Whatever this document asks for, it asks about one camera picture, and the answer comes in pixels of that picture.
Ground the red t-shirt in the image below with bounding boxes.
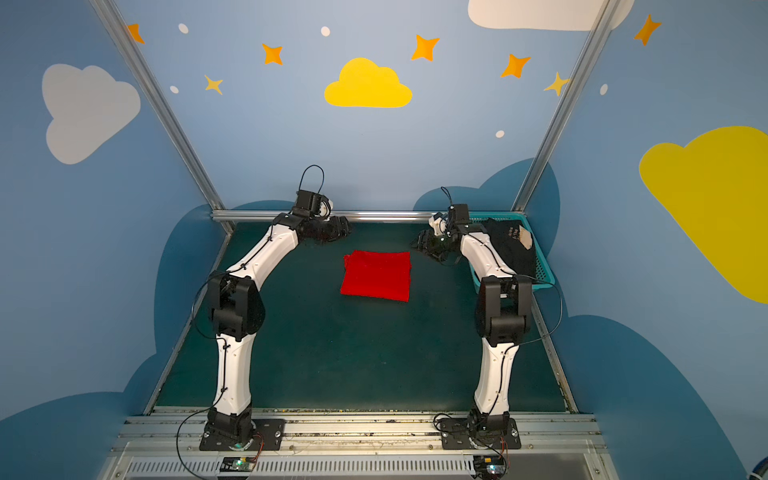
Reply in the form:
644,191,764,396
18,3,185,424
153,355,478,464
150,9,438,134
341,250,412,302

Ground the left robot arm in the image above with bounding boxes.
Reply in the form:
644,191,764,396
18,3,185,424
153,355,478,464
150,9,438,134
202,213,350,450

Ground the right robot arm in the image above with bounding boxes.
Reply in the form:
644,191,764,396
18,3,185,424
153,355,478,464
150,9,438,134
415,227,533,437

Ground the black t-shirt in basket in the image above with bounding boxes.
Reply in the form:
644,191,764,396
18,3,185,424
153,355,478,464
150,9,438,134
481,219,537,277

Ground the teal plastic basket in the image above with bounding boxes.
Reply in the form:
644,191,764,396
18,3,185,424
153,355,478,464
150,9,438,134
470,211,556,292

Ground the right green circuit board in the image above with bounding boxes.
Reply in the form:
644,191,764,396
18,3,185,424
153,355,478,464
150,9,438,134
472,455,507,480

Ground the green circuit board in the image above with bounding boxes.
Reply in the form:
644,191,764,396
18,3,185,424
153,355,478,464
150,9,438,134
472,455,507,480
219,457,257,474

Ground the left green circuit board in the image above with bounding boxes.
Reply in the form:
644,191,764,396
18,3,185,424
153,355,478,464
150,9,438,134
219,457,257,474

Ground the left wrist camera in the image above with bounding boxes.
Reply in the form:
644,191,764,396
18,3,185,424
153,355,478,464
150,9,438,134
291,189,332,220

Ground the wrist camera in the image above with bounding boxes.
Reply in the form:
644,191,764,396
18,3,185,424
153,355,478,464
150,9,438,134
428,204,471,237
291,189,332,220

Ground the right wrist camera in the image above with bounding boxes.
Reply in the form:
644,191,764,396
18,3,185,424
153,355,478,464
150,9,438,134
428,204,471,237

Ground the back aluminium frame bar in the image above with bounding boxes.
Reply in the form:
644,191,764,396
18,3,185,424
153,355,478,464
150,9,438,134
211,209,469,224

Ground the right side aluminium rail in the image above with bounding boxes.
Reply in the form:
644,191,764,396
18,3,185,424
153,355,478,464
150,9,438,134
532,299,579,414

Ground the aluminium rail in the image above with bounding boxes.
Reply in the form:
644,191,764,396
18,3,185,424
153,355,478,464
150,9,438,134
142,219,228,414
532,299,579,414

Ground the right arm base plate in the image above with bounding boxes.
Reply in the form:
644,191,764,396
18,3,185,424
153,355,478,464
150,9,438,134
434,416,522,451

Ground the left aluminium corner post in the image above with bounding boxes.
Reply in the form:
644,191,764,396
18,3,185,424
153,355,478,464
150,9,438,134
90,0,225,210

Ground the aluminium corner post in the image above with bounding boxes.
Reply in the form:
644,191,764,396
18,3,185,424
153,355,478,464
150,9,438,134
90,0,225,210
511,0,622,213

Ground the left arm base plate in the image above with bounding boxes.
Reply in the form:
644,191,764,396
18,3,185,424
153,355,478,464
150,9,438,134
199,418,286,452

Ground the right aluminium corner post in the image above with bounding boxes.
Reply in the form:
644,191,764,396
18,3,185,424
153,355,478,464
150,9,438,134
511,0,622,213

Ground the left side aluminium rail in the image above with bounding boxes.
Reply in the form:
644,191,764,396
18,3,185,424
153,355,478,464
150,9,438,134
142,219,228,414

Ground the front aluminium rail frame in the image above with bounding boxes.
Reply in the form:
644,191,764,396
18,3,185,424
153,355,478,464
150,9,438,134
98,407,618,479

